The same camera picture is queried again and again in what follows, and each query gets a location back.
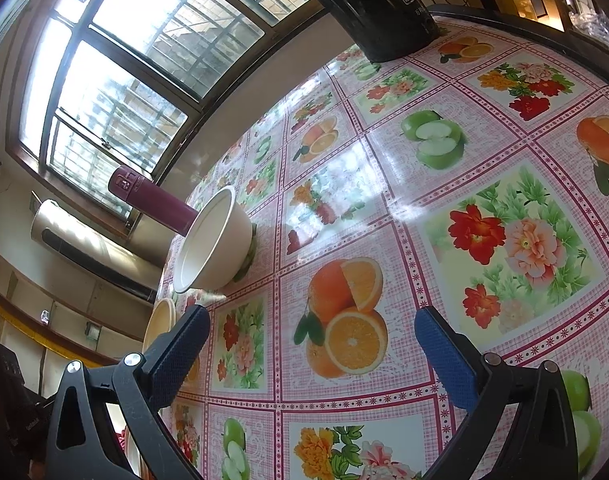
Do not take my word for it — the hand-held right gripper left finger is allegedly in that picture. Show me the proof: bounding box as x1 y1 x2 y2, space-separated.
45 304 211 480

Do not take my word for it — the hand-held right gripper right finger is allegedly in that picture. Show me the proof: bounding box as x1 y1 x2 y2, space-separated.
413 307 594 480

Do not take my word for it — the wide cream plastic bowl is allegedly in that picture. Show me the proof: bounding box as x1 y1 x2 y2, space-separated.
142 297 178 356

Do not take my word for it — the large white bowl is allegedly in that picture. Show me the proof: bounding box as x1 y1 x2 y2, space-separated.
176 185 256 294

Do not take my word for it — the tower air conditioner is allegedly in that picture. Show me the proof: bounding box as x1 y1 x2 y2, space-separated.
30 199 161 304

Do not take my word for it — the fruit and flower print tablecloth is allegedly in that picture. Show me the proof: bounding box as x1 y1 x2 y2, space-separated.
157 4 609 480

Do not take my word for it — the purple thermos bottle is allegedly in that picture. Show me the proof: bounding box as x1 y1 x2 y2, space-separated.
108 164 200 238

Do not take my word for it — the barred window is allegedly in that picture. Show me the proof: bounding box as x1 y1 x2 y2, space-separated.
4 0 330 233

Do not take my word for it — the black canister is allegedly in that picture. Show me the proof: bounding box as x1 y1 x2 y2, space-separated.
284 0 441 64

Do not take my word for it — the clear plastic bag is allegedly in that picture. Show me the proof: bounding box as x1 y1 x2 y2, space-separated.
569 0 609 47

